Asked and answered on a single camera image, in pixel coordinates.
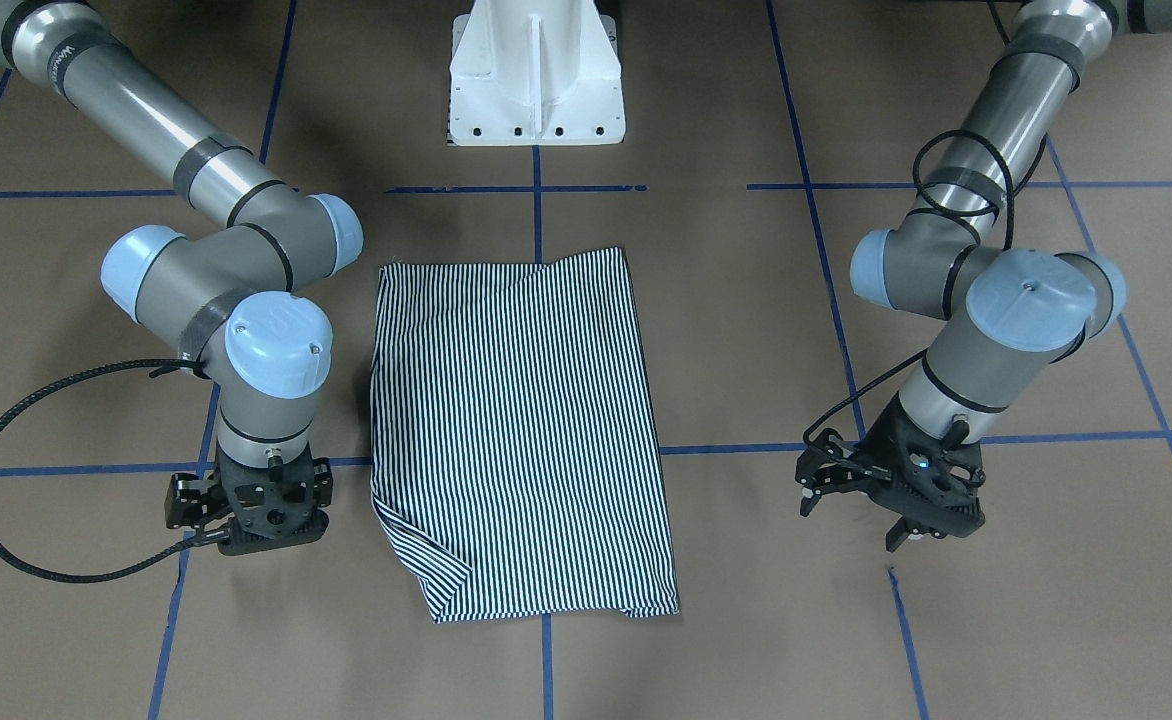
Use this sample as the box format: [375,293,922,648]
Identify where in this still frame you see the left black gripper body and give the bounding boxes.
[854,398,987,536]

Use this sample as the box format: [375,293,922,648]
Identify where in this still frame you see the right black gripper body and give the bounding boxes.
[216,450,334,534]

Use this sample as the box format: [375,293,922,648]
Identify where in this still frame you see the navy white striped polo shirt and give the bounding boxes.
[370,247,679,623]

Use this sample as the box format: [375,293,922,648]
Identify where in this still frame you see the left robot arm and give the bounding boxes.
[795,1,1172,551]

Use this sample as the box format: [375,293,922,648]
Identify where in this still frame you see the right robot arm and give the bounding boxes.
[0,1,363,555]

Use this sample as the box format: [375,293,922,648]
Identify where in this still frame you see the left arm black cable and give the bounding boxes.
[803,130,1018,446]

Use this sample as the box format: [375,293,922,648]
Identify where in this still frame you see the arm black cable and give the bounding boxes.
[0,360,227,584]
[803,130,1018,446]

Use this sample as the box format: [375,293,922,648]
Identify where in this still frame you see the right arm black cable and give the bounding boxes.
[0,360,227,584]

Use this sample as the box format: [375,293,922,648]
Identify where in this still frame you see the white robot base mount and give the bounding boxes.
[447,1,627,147]

